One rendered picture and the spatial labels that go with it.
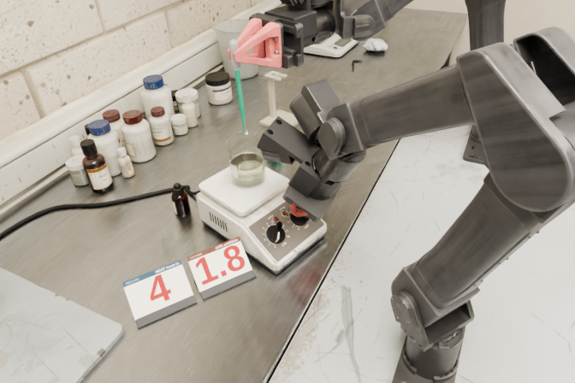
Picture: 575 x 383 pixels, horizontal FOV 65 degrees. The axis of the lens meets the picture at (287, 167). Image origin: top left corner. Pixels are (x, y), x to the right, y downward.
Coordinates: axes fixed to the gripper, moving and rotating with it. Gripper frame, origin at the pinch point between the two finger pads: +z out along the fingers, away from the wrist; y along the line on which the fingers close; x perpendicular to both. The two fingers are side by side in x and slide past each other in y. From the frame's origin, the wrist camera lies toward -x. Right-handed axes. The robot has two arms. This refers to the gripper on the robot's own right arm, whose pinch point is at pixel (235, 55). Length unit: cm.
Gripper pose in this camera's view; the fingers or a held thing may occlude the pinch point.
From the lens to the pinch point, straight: 68.5
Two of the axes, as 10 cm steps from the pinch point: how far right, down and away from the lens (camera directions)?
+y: 7.1, 3.7, -6.0
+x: 0.5, 8.2, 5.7
